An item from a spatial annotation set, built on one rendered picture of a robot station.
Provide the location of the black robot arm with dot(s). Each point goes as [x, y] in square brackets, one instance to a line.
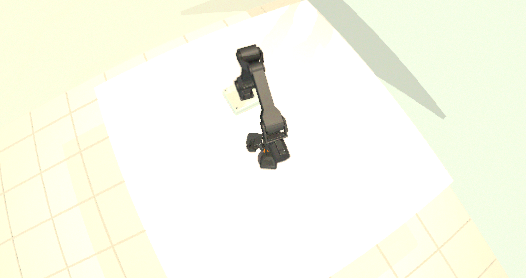
[252, 75]

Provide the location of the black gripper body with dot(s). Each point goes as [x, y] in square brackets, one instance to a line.
[267, 161]

